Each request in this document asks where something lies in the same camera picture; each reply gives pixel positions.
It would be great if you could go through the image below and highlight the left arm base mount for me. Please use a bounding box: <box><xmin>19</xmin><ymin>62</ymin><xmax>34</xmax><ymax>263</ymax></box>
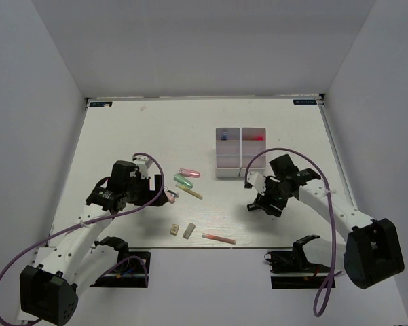
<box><xmin>91</xmin><ymin>249</ymin><xmax>151</xmax><ymax>289</ymax></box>

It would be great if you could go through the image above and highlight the black pink highlighter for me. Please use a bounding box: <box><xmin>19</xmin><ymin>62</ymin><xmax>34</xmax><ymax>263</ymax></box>
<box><xmin>244</xmin><ymin>135</ymin><xmax>265</xmax><ymax>141</ymax></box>

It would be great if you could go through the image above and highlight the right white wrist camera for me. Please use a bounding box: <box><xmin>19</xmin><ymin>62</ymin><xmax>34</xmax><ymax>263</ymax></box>
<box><xmin>244</xmin><ymin>172</ymin><xmax>266</xmax><ymax>196</ymax></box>

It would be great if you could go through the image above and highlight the right blue table label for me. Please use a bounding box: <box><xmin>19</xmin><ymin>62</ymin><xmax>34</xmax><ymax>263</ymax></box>
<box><xmin>293</xmin><ymin>98</ymin><xmax>317</xmax><ymax>105</ymax></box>

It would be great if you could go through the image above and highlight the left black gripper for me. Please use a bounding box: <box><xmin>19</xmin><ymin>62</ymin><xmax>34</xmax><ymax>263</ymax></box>
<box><xmin>125</xmin><ymin>173</ymin><xmax>168</xmax><ymax>206</ymax></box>

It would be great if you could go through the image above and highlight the left white organizer bin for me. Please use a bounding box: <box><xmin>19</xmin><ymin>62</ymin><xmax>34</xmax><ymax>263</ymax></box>
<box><xmin>215</xmin><ymin>127</ymin><xmax>241</xmax><ymax>178</ymax></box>

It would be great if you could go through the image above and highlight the right white organizer bin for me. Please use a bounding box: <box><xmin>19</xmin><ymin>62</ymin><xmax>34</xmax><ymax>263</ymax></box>
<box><xmin>240</xmin><ymin>127</ymin><xmax>267</xmax><ymax>177</ymax></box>

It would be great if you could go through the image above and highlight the grey eraser block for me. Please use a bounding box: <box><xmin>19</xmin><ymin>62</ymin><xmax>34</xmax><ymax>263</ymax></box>
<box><xmin>183</xmin><ymin>223</ymin><xmax>196</xmax><ymax>239</ymax></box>

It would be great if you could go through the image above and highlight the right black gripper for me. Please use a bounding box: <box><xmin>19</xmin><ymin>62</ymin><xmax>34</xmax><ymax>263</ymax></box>
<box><xmin>254</xmin><ymin>175</ymin><xmax>293</xmax><ymax>218</ymax></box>

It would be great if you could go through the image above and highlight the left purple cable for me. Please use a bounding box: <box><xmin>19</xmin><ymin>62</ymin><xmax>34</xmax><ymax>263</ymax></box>
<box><xmin>0</xmin><ymin>152</ymin><xmax>166</xmax><ymax>325</ymax></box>

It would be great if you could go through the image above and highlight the green translucent tube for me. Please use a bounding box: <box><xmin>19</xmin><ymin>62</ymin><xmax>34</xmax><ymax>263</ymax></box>
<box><xmin>173</xmin><ymin>173</ymin><xmax>193</xmax><ymax>189</ymax></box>

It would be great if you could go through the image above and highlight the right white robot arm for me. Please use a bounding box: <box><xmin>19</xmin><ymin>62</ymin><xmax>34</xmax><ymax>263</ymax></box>
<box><xmin>245</xmin><ymin>154</ymin><xmax>405</xmax><ymax>289</ymax></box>

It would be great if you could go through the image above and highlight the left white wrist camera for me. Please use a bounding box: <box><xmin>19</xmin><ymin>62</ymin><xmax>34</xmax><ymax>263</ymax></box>
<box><xmin>132</xmin><ymin>155</ymin><xmax>153</xmax><ymax>179</ymax></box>

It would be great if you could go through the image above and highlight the orange marker pen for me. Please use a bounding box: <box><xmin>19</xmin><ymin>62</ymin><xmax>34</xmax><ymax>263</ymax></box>
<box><xmin>202</xmin><ymin>233</ymin><xmax>236</xmax><ymax>245</ymax></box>

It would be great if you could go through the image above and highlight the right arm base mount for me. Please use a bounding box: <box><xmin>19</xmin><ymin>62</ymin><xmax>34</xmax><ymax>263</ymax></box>
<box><xmin>264</xmin><ymin>250</ymin><xmax>330</xmax><ymax>290</ymax></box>

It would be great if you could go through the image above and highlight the pink translucent tube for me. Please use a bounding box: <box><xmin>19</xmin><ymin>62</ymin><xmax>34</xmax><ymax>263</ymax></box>
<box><xmin>179</xmin><ymin>168</ymin><xmax>201</xmax><ymax>178</ymax></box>

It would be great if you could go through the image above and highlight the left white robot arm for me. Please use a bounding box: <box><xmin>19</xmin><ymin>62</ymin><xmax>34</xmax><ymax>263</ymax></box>
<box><xmin>20</xmin><ymin>153</ymin><xmax>168</xmax><ymax>325</ymax></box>

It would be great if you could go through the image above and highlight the blue table label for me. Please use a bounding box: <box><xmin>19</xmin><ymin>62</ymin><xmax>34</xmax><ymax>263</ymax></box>
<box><xmin>89</xmin><ymin>101</ymin><xmax>113</xmax><ymax>107</ymax></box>
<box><xmin>293</xmin><ymin>98</ymin><xmax>317</xmax><ymax>105</ymax></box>

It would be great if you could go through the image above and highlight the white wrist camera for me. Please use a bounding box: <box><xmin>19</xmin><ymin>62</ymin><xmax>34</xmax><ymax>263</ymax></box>
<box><xmin>244</xmin><ymin>172</ymin><xmax>266</xmax><ymax>196</ymax></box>
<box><xmin>132</xmin><ymin>155</ymin><xmax>153</xmax><ymax>179</ymax></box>

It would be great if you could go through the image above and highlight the tan small eraser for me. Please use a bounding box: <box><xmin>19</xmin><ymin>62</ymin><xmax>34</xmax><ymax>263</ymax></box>
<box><xmin>170</xmin><ymin>224</ymin><xmax>179</xmax><ymax>236</ymax></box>

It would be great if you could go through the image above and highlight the black green highlighter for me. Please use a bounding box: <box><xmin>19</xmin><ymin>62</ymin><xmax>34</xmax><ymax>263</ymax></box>
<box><xmin>246</xmin><ymin>204</ymin><xmax>259</xmax><ymax>211</ymax></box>

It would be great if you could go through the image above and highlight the white organizer bin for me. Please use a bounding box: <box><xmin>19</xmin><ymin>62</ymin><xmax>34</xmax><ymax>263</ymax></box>
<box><xmin>215</xmin><ymin>127</ymin><xmax>241</xmax><ymax>178</ymax></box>
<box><xmin>240</xmin><ymin>127</ymin><xmax>267</xmax><ymax>177</ymax></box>

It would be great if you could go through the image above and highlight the left blue table label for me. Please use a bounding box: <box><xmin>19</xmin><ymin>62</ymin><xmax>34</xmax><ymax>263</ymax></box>
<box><xmin>89</xmin><ymin>101</ymin><xmax>113</xmax><ymax>107</ymax></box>

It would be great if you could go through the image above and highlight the yellow marker pen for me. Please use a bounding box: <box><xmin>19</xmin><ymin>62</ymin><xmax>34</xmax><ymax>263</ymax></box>
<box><xmin>175</xmin><ymin>184</ymin><xmax>203</xmax><ymax>200</ymax></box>

